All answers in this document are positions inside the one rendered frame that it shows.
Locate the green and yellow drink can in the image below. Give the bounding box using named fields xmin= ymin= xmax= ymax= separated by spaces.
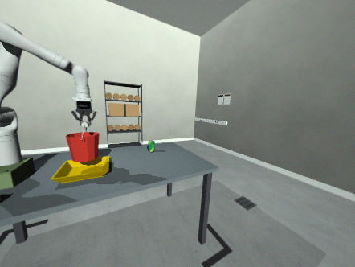
xmin=149 ymin=139 xmax=155 ymax=152

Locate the yellow tray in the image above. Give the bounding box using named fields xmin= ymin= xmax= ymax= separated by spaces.
xmin=51 ymin=156 xmax=109 ymax=183

